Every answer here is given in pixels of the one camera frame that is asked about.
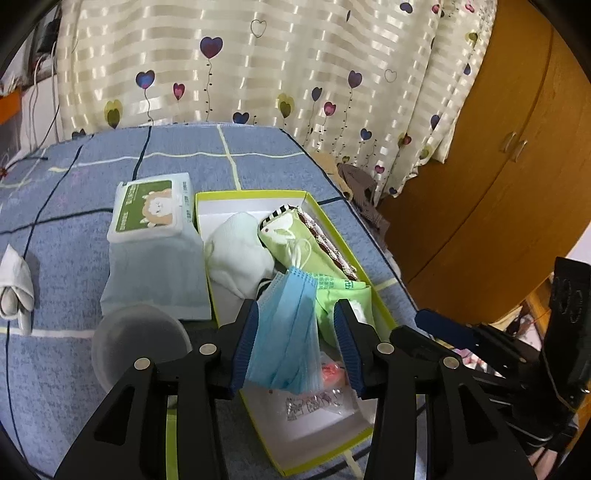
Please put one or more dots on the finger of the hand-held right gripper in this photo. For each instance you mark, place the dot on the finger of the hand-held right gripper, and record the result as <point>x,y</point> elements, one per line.
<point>415,337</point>
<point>443,325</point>

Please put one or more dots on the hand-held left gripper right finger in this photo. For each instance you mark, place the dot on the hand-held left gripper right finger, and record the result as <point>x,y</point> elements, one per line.
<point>348,346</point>

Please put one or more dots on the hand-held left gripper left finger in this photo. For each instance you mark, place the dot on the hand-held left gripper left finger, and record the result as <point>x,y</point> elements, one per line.
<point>244,346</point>

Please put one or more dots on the blue face mask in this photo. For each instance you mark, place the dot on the blue face mask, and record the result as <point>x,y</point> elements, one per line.
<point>286,332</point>

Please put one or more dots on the bright green soft packet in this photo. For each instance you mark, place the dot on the bright green soft packet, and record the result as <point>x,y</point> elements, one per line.
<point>334,290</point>

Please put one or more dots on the clear plastic packet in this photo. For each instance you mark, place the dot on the clear plastic packet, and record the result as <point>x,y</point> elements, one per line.
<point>314,406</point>

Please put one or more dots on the yellow-green cardboard box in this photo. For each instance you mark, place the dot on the yellow-green cardboard box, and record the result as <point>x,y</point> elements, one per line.
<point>314,429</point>

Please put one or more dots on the green patterned fabric pouch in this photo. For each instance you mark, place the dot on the green patterned fabric pouch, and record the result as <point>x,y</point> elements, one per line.
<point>273,235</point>

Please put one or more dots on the plain white sock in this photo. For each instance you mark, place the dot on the plain white sock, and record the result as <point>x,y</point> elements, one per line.
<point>235,249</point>

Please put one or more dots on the clear plastic cup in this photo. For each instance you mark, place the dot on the clear plastic cup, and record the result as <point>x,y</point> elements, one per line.
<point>134,332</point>

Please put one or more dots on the wet wipes pack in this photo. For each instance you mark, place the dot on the wet wipes pack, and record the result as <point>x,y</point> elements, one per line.
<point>147,258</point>

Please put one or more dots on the wooden wardrobe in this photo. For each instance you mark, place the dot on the wooden wardrobe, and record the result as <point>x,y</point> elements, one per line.
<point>508,207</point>

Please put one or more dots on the black white striped sock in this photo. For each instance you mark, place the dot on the black white striped sock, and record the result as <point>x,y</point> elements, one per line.
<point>277,214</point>

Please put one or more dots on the brown cloth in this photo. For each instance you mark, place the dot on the brown cloth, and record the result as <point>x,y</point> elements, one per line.
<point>364,194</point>

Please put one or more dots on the blue plaid bed sheet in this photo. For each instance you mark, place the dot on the blue plaid bed sheet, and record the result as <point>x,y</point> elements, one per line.
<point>69,415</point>

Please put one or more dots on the white grey sock bundle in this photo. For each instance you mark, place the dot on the white grey sock bundle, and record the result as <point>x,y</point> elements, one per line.
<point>16,277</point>

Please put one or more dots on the cream heart print curtain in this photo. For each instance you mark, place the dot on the cream heart print curtain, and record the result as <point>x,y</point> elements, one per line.
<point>323,46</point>

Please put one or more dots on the orange storage box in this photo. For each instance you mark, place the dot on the orange storage box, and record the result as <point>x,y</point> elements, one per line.
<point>9,106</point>

